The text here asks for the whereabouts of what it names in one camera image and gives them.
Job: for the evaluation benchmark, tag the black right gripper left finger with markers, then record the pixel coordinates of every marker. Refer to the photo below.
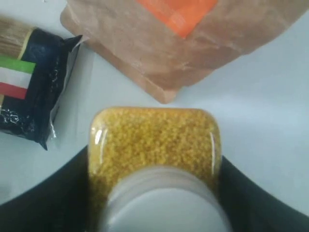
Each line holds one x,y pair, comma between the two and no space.
60,203

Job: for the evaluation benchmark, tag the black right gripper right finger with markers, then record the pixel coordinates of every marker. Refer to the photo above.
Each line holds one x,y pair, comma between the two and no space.
251,209

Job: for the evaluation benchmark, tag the yellow grain plastic jar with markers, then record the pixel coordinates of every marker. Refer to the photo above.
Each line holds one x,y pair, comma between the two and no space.
155,170

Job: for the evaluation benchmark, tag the spaghetti packet dark blue ends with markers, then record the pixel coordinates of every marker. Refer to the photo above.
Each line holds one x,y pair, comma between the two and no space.
35,67

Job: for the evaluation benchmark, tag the kraft pouch with orange label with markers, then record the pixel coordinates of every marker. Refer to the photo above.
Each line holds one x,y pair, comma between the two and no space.
164,45

